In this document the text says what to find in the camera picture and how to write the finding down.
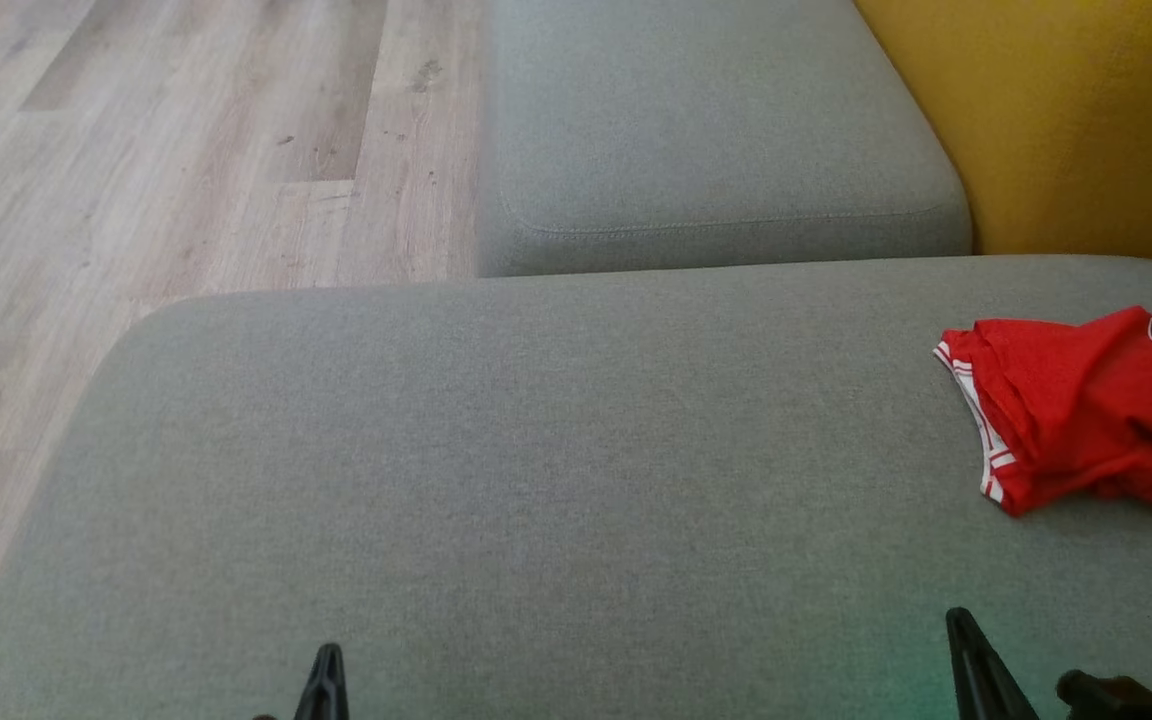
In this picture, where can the large grey sofa seat cushion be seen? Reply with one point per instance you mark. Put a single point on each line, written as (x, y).
(536, 480)

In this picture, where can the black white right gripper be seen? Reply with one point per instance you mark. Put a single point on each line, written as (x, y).
(1111, 700)

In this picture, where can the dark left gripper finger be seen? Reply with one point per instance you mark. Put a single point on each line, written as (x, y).
(338, 695)
(316, 700)

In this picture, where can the red white sports jersey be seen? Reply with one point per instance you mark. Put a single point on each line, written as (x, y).
(1076, 410)

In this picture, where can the grey sofa chaise cushion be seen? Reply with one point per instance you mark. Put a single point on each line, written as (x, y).
(716, 120)

